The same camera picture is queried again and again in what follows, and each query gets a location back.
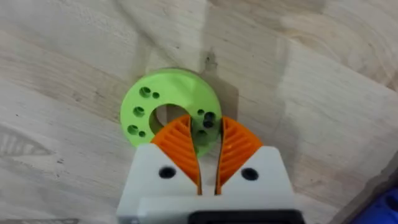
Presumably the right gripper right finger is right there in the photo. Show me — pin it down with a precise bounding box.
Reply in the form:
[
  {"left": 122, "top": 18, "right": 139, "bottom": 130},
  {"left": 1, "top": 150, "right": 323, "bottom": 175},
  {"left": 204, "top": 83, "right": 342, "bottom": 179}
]
[{"left": 213, "top": 116, "right": 295, "bottom": 201}]

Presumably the green disc with holes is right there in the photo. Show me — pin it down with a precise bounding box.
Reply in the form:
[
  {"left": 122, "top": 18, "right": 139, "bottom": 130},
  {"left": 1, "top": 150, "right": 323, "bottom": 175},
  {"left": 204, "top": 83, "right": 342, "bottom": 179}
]
[{"left": 119, "top": 68, "right": 223, "bottom": 158}]

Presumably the blue electric screwdriver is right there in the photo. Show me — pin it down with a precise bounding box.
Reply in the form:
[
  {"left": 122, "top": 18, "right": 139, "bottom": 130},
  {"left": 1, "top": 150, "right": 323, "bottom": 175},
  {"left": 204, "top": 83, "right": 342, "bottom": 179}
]
[{"left": 350, "top": 186, "right": 398, "bottom": 224}]

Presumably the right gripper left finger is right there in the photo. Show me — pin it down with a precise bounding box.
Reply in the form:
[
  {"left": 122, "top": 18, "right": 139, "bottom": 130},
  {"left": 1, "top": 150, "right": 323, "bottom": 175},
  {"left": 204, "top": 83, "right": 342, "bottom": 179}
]
[{"left": 117, "top": 114, "right": 203, "bottom": 217}]

